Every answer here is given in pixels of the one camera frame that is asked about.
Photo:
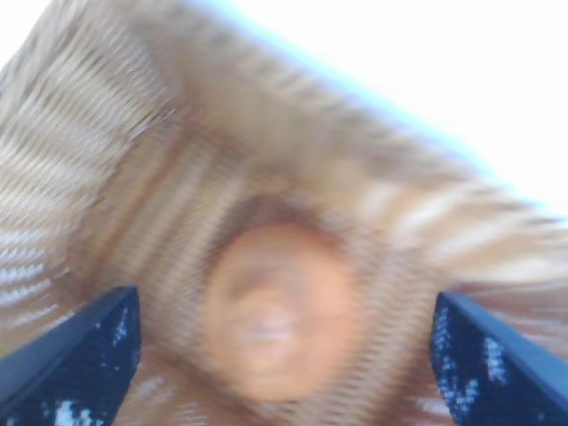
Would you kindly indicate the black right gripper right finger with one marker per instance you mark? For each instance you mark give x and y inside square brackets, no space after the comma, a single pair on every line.
[497,368]

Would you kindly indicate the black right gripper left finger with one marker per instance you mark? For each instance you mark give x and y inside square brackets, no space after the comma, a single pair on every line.
[71,364]

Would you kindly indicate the orange fruit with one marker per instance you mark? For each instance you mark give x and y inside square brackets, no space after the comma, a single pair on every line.
[279,310]

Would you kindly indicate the brown woven wicker basket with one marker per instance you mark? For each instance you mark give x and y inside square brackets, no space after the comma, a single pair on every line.
[146,177]

